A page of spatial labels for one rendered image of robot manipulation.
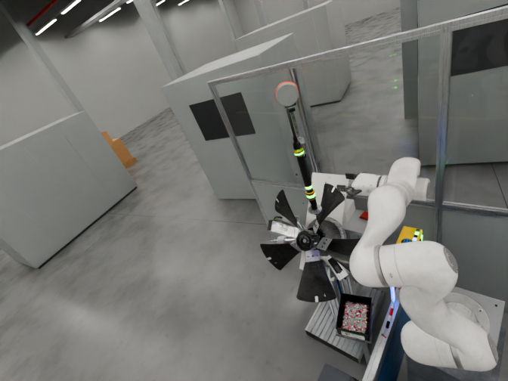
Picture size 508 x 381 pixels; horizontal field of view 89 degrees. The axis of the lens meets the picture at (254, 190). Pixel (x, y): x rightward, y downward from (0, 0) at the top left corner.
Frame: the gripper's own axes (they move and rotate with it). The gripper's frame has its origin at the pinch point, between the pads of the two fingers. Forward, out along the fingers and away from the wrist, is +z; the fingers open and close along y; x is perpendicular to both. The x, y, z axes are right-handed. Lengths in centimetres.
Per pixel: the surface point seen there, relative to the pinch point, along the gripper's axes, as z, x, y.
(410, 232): -17, -57, 33
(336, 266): 14, -62, -2
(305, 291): 25, -66, -22
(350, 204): 31, -68, 60
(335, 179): 28, -31, 41
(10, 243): 553, -94, -145
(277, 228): 60, -53, 7
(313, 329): 49, -157, -7
